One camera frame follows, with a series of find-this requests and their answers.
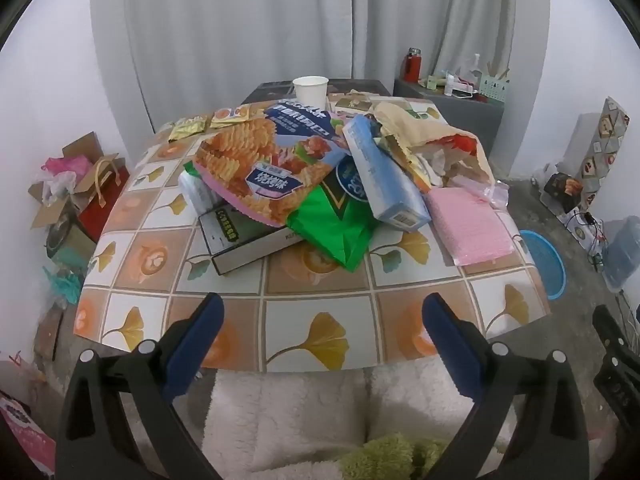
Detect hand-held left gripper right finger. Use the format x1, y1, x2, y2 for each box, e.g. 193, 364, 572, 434
421, 292, 588, 480

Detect cardboard box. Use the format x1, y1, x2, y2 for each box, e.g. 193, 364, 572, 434
27, 132, 108, 231

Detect white charging cable box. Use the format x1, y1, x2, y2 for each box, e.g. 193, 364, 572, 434
198, 199, 307, 277

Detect white paper cup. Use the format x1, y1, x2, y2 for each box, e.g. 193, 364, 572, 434
292, 76, 329, 111

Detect orange blue snack bag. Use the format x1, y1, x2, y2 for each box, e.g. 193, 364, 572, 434
192, 101, 353, 226

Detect pink plastic bag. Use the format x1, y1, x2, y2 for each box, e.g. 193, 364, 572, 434
44, 156, 93, 181

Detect pink printed bag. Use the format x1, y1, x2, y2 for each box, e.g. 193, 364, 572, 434
0, 390, 56, 476

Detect dark green box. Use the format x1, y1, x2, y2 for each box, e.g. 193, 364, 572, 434
46, 210, 98, 271

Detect white curtain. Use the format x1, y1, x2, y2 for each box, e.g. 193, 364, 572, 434
90, 0, 551, 133

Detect blue white carton box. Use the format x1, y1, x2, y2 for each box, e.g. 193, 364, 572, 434
341, 114, 432, 232

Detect ginkgo patterned tablecloth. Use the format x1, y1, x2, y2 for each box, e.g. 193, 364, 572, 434
72, 94, 551, 373

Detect white plastic bag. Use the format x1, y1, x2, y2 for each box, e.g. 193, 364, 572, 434
40, 172, 81, 206

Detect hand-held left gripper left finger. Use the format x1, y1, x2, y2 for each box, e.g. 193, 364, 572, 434
54, 291, 226, 480

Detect white fleece cloth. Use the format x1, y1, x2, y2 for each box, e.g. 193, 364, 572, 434
200, 362, 521, 480

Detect white red-capped drink bottle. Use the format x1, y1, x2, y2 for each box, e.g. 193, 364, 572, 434
179, 162, 226, 216

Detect green fluffy cloth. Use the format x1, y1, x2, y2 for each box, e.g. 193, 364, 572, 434
340, 434, 451, 480

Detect clear water jug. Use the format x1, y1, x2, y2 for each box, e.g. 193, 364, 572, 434
602, 217, 640, 291

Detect red bottle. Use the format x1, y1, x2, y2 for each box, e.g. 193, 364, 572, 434
404, 48, 422, 83

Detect red gift bag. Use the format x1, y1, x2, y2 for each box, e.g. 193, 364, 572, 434
77, 152, 132, 243

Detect teal plastic bag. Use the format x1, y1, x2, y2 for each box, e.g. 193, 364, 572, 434
42, 265, 86, 306

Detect patterned long box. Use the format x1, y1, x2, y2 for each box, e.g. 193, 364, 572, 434
575, 96, 632, 211

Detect green snack bag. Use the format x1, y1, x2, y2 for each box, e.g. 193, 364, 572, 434
286, 152, 382, 272

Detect grey cabinet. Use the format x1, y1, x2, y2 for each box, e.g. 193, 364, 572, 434
392, 77, 506, 153

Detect blue plastic basket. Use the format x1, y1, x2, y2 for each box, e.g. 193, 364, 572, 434
517, 230, 567, 301

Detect mint green organizer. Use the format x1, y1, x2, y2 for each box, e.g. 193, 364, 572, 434
479, 67, 511, 103

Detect yellow green snack packet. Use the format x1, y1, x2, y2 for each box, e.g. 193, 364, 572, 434
167, 115, 210, 142

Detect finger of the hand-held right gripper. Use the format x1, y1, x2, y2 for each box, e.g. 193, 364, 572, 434
592, 304, 632, 356

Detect pink packet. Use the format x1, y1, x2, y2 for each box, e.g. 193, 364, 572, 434
425, 186, 516, 267

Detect brown paper bag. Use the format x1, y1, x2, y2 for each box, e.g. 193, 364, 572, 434
370, 101, 496, 196

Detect dark snack box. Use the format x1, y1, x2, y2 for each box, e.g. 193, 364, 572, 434
542, 172, 585, 213

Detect orange white snack packet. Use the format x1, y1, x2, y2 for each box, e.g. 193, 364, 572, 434
210, 105, 251, 129

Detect white flat box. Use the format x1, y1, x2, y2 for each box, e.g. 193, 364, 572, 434
565, 207, 608, 248

